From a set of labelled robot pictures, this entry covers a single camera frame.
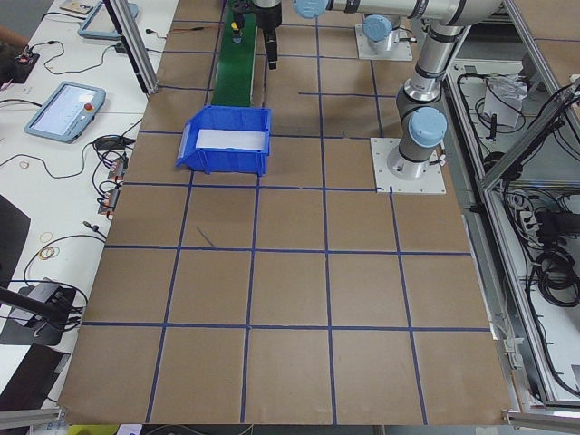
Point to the aluminium frame post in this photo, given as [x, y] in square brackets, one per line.
[126, 27]

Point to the teach pendant near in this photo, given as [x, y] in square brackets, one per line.
[67, 112]

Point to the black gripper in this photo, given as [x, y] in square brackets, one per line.
[267, 14]

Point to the yellow push button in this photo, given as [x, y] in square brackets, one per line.
[237, 37]

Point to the white foam pad left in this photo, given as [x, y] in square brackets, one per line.
[231, 139]

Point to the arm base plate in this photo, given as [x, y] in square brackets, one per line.
[395, 47]
[394, 174]

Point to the blue left bin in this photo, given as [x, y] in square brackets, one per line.
[215, 117]

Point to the teach pendant far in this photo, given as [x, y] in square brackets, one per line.
[98, 25]

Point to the green conveyor belt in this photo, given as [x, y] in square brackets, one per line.
[233, 85]

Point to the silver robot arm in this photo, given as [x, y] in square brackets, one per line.
[375, 27]
[447, 23]

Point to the teach pendant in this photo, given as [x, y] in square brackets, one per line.
[98, 25]
[67, 112]

